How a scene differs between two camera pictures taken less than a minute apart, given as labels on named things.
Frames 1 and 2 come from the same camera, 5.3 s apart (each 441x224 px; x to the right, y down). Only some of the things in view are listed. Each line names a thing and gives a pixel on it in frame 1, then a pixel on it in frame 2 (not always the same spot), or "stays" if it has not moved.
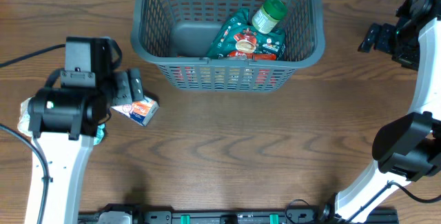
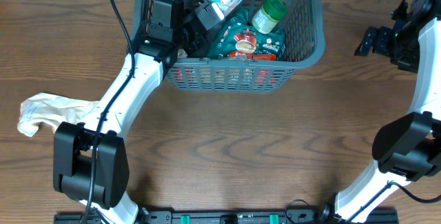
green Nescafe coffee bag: (239, 34) stays
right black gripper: (384, 38) stays
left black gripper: (125, 88) → (208, 16)
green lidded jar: (267, 18) stays
